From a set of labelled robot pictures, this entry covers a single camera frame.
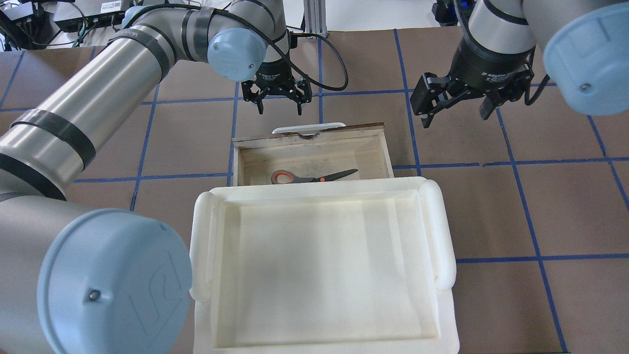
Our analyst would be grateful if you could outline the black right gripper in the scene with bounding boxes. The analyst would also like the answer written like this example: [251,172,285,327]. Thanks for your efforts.
[410,37,535,128]

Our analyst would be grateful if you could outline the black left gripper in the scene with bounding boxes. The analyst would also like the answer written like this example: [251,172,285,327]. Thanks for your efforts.
[241,59,312,116]

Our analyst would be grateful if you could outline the wooden drawer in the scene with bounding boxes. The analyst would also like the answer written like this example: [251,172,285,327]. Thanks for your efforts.
[231,122,394,186]

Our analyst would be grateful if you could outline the orange grey handled scissors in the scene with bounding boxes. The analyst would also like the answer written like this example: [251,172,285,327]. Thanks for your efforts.
[270,169,359,184]

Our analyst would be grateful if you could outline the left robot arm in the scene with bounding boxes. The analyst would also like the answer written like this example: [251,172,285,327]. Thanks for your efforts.
[0,0,288,354]

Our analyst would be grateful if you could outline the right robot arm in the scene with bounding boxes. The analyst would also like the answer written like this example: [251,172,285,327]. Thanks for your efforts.
[409,0,629,128]

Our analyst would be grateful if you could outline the white plastic tray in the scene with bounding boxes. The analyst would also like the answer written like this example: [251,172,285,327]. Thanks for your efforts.
[190,177,460,354]

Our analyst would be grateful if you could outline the white drawer handle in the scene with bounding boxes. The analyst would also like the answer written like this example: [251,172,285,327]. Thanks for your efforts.
[272,122,346,134]

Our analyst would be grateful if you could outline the aluminium frame post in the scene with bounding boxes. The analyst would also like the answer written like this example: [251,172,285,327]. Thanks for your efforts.
[303,0,328,37]

